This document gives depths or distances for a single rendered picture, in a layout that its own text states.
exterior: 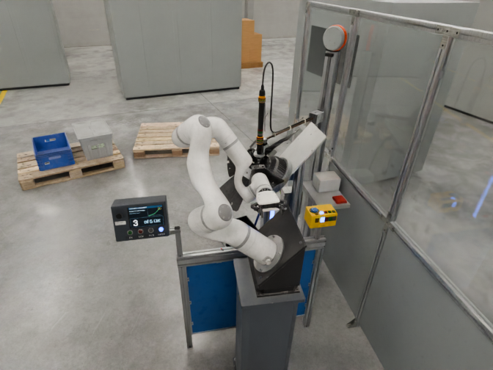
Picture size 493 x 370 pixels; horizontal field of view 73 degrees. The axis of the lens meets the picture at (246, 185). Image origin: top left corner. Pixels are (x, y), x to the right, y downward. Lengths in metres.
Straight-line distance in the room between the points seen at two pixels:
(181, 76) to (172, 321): 5.71
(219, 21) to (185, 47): 0.87
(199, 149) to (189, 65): 6.18
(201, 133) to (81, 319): 1.96
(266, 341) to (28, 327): 1.86
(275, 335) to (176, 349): 0.96
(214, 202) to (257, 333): 0.77
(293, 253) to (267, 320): 0.41
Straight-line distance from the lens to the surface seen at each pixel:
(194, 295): 2.22
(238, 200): 2.17
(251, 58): 10.26
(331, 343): 2.71
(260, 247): 1.51
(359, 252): 2.53
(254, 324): 1.76
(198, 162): 1.41
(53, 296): 3.20
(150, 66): 7.38
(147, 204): 1.70
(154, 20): 7.28
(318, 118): 2.48
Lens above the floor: 2.20
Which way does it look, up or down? 32 degrees down
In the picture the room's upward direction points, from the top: 2 degrees clockwise
